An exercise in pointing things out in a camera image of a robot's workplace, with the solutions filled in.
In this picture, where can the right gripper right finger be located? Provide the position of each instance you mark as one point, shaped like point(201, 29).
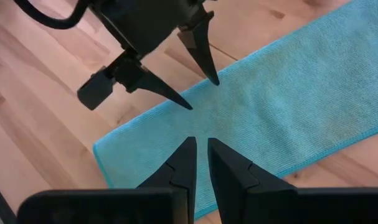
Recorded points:
point(232, 174)

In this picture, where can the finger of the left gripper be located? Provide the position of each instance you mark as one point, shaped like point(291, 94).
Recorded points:
point(139, 77)
point(201, 49)

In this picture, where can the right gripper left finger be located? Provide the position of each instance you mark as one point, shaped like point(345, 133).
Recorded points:
point(179, 168)

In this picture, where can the blue microfiber towel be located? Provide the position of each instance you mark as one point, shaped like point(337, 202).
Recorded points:
point(269, 109)

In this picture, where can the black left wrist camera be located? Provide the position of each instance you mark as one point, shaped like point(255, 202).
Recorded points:
point(95, 90)

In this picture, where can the black aluminium table frame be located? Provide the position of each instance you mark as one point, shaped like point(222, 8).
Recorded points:
point(0, 200)

